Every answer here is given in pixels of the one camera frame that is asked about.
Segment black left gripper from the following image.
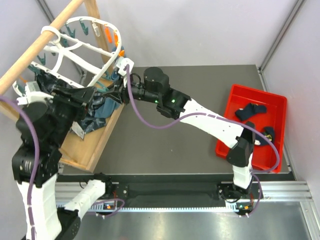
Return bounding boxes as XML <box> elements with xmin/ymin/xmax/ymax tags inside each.
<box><xmin>48</xmin><ymin>83</ymin><xmax>97</xmax><ymax>146</ymax></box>

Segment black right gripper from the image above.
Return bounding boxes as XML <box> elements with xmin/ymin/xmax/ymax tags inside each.
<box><xmin>103</xmin><ymin>75</ymin><xmax>160</xmax><ymax>107</ymax></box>

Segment teal blue garment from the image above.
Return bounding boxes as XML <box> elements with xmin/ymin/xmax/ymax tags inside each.
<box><xmin>93</xmin><ymin>44</ymin><xmax>128</xmax><ymax>120</ymax></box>

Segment white round clip hanger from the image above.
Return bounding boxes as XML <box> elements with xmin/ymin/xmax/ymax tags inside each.
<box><xmin>27</xmin><ymin>16</ymin><xmax>130</xmax><ymax>89</ymax></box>

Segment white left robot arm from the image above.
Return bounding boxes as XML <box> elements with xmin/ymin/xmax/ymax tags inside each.
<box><xmin>12</xmin><ymin>86</ymin><xmax>114</xmax><ymax>240</ymax></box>

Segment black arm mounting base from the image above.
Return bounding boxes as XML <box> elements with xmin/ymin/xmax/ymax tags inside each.
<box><xmin>87</xmin><ymin>174</ymin><xmax>263</xmax><ymax>217</ymax></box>

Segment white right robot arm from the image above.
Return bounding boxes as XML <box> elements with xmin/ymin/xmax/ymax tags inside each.
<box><xmin>103</xmin><ymin>67</ymin><xmax>255</xmax><ymax>201</ymax></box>

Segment dark leaf-print shorts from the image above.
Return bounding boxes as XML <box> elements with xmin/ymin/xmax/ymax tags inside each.
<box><xmin>34</xmin><ymin>70</ymin><xmax>108</xmax><ymax>134</ymax></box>

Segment wooden round rod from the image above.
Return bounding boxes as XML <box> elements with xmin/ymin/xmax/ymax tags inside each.
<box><xmin>0</xmin><ymin>0</ymin><xmax>84</xmax><ymax>95</ymax></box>

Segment navy sock upper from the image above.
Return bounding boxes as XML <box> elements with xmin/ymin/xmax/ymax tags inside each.
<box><xmin>234</xmin><ymin>103</ymin><xmax>267</xmax><ymax>122</ymax></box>

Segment navy sock with yellow tag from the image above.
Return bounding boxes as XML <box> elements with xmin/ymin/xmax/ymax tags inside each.
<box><xmin>254</xmin><ymin>126</ymin><xmax>276</xmax><ymax>147</ymax></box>

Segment red plastic bin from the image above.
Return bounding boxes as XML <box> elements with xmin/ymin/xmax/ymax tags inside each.
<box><xmin>215</xmin><ymin>83</ymin><xmax>288</xmax><ymax>174</ymax></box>

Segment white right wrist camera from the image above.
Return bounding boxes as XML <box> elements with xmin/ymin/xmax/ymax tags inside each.
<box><xmin>115</xmin><ymin>56</ymin><xmax>135</xmax><ymax>77</ymax></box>

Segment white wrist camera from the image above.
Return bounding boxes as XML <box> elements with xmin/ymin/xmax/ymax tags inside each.
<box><xmin>115</xmin><ymin>56</ymin><xmax>135</xmax><ymax>77</ymax></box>
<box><xmin>12</xmin><ymin>81</ymin><xmax>53</xmax><ymax>106</ymax></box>

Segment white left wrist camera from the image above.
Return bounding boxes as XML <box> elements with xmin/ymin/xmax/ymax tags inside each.
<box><xmin>12</xmin><ymin>81</ymin><xmax>53</xmax><ymax>106</ymax></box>

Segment wooden rack frame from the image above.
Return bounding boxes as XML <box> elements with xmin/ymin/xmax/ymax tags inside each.
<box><xmin>0</xmin><ymin>0</ymin><xmax>126</xmax><ymax>174</ymax></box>

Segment aluminium rail frame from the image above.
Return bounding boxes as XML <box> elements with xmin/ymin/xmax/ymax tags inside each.
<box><xmin>49</xmin><ymin>179</ymin><xmax>315</xmax><ymax>240</ymax></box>

